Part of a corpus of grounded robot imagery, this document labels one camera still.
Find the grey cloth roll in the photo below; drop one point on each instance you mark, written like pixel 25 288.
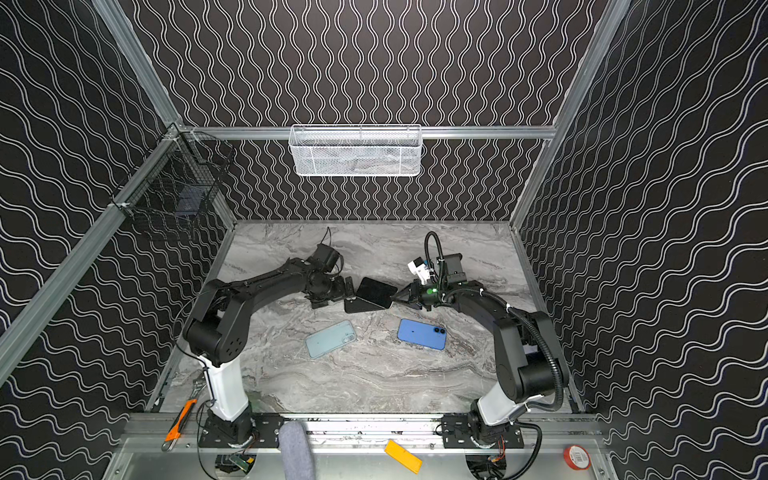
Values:
pixel 296 453

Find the white wire basket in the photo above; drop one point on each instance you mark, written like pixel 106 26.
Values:
pixel 356 150

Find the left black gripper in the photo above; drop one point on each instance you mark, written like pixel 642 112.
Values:
pixel 339 289

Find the black wire basket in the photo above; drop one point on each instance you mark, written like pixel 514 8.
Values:
pixel 180 199

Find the black phone case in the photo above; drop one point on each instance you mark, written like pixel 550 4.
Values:
pixel 359 306

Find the light green phone case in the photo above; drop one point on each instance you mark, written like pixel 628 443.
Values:
pixel 330 339

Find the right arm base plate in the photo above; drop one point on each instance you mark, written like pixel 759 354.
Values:
pixel 467 430

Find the red tape roll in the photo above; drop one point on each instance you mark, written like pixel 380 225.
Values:
pixel 577 458

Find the blue phone case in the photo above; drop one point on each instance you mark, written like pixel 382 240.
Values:
pixel 422 334

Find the orange handled wrench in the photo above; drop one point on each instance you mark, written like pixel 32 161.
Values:
pixel 175 432

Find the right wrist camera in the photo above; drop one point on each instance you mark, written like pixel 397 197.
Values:
pixel 422 269

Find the black smartphone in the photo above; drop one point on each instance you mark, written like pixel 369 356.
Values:
pixel 376 292

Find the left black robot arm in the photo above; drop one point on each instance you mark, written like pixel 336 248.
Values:
pixel 218 329

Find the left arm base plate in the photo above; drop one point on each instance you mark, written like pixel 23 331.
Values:
pixel 259 431

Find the yellow block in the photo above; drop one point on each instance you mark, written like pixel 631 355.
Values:
pixel 402 456

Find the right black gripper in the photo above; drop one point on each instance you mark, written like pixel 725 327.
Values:
pixel 417 294

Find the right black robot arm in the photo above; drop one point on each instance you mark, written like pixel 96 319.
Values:
pixel 529 362

